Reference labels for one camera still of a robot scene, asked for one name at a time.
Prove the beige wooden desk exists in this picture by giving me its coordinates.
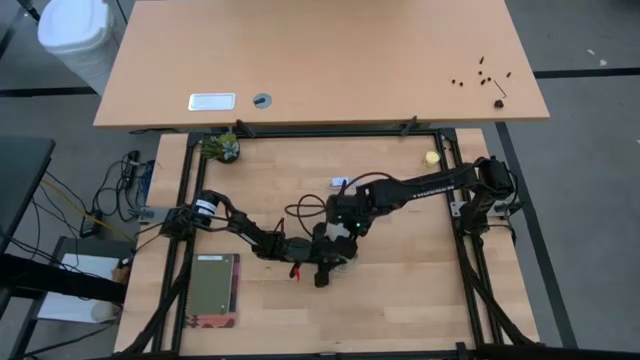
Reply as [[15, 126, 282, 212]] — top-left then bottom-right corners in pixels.
[[93, 0, 551, 131]]

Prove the black power adapter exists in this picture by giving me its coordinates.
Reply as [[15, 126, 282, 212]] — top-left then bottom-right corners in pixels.
[[79, 209, 104, 239]]

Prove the black cart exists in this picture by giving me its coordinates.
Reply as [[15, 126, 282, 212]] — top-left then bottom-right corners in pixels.
[[0, 236, 134, 360]]

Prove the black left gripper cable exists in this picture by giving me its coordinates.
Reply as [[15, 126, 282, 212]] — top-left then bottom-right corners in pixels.
[[283, 193, 330, 234]]

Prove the black floor cable bundle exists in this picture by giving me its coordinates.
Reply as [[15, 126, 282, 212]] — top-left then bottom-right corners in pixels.
[[92, 149, 156, 224]]

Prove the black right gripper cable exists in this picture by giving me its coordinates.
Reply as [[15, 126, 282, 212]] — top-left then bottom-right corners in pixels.
[[341, 171, 397, 195]]

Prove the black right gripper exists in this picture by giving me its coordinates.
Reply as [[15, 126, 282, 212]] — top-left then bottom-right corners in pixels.
[[325, 192, 374, 261]]

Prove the potted succulent plant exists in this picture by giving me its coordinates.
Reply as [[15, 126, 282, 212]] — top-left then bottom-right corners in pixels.
[[200, 131, 242, 165]]

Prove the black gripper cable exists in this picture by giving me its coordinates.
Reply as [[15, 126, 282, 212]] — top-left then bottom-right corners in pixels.
[[283, 193, 330, 234], [341, 171, 397, 195]]

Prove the black aluminium table frame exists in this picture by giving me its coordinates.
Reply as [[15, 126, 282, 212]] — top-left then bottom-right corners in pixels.
[[112, 127, 546, 360]]

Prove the green notebook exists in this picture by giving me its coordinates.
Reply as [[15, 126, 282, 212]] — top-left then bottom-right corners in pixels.
[[182, 253, 242, 330], [185, 253, 236, 316]]

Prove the white trash bin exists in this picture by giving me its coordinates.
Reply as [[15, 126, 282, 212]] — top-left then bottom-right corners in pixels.
[[37, 0, 122, 97]]

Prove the brushed metal lamp socket base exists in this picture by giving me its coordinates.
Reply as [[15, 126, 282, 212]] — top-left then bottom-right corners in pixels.
[[333, 252, 360, 274]]

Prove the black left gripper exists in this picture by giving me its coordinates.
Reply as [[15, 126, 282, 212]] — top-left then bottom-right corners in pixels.
[[279, 222, 346, 289]]

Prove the yellow floor cable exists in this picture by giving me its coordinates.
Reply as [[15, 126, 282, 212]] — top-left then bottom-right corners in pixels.
[[40, 178, 137, 245]]

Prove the white rectangular desk plate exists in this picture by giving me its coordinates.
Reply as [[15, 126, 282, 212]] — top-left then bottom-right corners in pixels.
[[187, 92, 237, 112]]

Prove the black side desk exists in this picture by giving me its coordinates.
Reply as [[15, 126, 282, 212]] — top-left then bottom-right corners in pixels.
[[0, 136, 57, 254]]

